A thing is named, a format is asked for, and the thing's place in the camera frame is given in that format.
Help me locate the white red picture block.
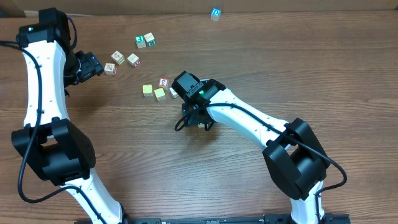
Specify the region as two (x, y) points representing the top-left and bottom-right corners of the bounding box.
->
(127, 53), (141, 68)

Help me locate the green J wooden block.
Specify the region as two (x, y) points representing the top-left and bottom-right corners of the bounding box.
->
(135, 35), (147, 49)

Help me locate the red number three block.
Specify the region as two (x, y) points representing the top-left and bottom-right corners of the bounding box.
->
(159, 78), (169, 91)

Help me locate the yellow block right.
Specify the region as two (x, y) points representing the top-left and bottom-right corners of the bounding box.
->
(154, 87), (166, 101)

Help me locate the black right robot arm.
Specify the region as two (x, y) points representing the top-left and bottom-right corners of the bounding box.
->
(172, 72), (330, 223)

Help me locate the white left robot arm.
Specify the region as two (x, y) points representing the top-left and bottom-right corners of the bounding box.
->
(11, 7), (128, 223)

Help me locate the tan red picture block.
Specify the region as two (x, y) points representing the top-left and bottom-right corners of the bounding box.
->
(104, 63), (117, 75)

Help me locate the yellow block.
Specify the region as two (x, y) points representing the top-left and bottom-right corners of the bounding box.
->
(142, 84), (153, 97)
(154, 87), (166, 101)

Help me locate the white pencil picture block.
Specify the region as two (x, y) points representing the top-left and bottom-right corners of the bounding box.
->
(169, 87), (179, 98)

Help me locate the green R wooden block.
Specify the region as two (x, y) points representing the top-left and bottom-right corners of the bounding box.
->
(144, 32), (156, 47)

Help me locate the blue letter block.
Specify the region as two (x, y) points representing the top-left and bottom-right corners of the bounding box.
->
(210, 7), (221, 21)

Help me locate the yellow block left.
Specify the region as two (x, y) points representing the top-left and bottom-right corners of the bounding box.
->
(142, 84), (153, 97)

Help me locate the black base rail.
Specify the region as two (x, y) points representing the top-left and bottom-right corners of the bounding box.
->
(74, 213), (351, 224)

